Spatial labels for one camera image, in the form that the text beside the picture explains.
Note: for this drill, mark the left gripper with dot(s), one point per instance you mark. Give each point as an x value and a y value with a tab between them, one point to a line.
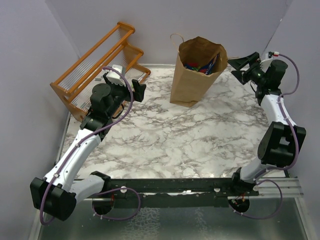
138	93

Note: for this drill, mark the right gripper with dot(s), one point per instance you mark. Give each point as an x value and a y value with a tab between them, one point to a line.
242	75

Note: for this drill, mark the brown paper bag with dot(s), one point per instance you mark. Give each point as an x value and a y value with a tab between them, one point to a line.
188	86

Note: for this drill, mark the dark blue chilli snack bag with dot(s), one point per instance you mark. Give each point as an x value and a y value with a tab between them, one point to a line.
208	68

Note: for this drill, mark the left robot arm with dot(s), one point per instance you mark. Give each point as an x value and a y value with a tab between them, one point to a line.
57	194

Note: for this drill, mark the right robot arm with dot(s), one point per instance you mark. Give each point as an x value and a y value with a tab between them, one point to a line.
282	141

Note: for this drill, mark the green red snack bag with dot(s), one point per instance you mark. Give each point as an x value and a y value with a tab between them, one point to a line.
192	66

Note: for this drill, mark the orange wooden rack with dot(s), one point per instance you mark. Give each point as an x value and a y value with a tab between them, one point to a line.
74	87

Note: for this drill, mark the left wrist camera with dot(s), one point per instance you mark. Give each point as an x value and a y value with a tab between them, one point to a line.
113	77

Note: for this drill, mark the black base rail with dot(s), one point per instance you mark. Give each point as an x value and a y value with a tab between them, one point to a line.
128	193

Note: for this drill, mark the aluminium frame rail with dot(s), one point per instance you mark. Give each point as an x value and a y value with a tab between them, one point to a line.
290	188

